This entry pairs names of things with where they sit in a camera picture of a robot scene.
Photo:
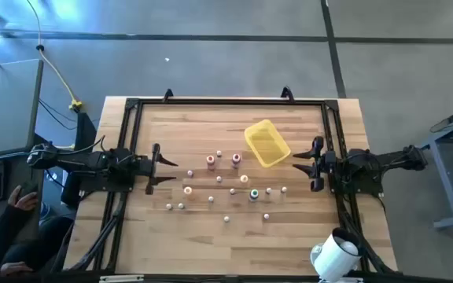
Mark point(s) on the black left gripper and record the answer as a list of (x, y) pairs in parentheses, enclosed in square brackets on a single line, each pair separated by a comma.
[(152, 169)]

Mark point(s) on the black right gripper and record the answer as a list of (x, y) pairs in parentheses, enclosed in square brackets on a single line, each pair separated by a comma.
[(321, 165)]

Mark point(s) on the yellow translucent plastic bin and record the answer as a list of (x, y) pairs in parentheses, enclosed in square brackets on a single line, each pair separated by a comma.
[(267, 143)]

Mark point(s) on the large red dye bottle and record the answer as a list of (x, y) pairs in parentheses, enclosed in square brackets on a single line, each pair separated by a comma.
[(210, 160), (236, 159)]

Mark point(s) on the large green dye bottle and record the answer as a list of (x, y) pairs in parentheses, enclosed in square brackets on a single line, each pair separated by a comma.
[(254, 193)]

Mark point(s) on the large orange dye bottle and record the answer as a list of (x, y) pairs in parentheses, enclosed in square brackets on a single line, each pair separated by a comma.
[(244, 178)]

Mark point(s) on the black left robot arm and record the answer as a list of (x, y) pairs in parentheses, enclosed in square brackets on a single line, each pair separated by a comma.
[(93, 159)]

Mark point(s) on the black table clamp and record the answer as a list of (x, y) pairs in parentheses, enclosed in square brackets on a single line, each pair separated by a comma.
[(168, 95), (287, 94)]

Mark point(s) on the black box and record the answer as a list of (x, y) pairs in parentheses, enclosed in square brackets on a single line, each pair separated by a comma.
[(85, 131)]

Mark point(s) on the white cylindrical container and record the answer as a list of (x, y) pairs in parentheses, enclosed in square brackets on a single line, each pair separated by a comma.
[(334, 257)]

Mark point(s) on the grey-blue metal table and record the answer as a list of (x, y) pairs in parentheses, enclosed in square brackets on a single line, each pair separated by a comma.
[(440, 177)]

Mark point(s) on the person's hand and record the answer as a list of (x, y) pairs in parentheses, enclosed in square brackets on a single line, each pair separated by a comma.
[(14, 269), (24, 202)]

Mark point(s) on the black aluminium table frame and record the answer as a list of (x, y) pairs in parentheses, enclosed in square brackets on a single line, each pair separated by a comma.
[(230, 101)]

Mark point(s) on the white metal bracket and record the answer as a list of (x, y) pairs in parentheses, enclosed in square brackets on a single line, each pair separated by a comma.
[(120, 278), (338, 280)]

